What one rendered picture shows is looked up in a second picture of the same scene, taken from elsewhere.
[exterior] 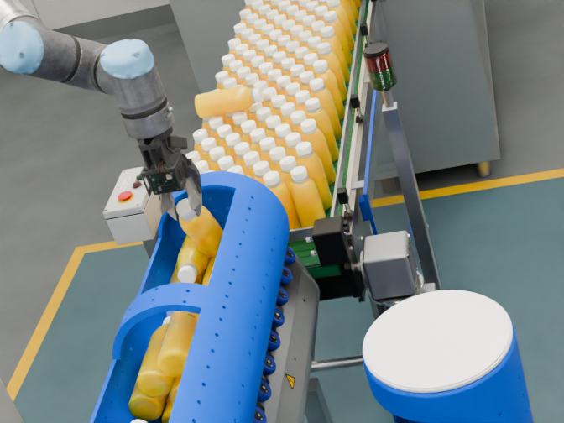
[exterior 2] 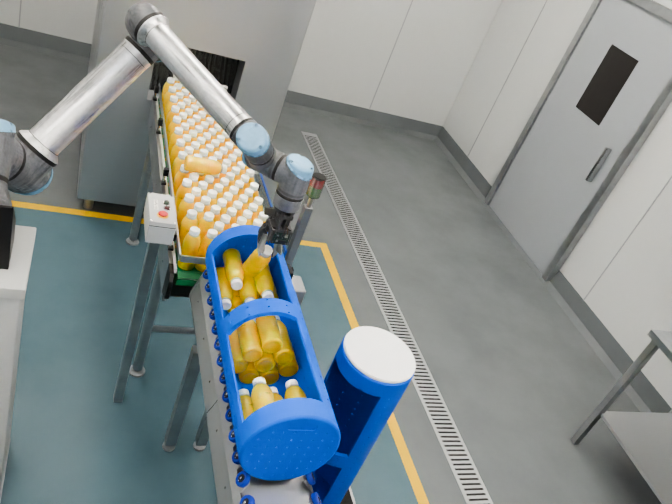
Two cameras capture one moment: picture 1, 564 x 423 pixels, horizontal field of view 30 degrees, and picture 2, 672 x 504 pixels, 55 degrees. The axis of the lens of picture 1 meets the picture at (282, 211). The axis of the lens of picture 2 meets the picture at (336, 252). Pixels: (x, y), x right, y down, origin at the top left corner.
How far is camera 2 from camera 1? 1.37 m
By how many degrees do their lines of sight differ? 38
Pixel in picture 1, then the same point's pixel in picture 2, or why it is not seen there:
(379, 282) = not seen: hidden behind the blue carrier
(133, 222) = (166, 232)
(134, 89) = (301, 186)
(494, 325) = (405, 352)
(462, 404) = (397, 390)
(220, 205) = (249, 244)
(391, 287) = not seen: hidden behind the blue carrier
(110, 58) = (298, 165)
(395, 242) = (298, 282)
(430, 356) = (382, 363)
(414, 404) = (377, 387)
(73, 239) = not seen: outside the picture
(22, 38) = (264, 137)
